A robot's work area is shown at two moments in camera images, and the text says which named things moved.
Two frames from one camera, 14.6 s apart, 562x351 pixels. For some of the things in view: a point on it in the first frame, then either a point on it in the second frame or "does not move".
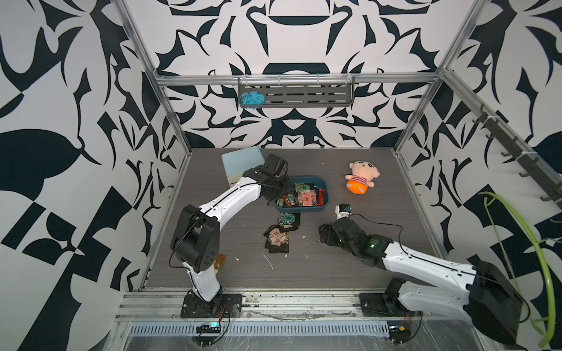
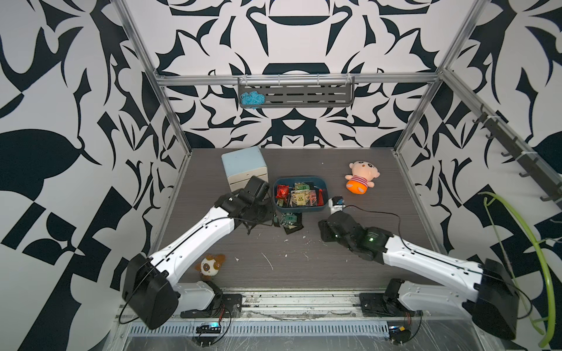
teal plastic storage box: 308,194 does not move
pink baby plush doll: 363,174 does not move
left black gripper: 285,188 to 269,211
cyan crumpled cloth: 252,98 does not move
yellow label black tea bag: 276,241 to 299,197
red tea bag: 320,198 does not move
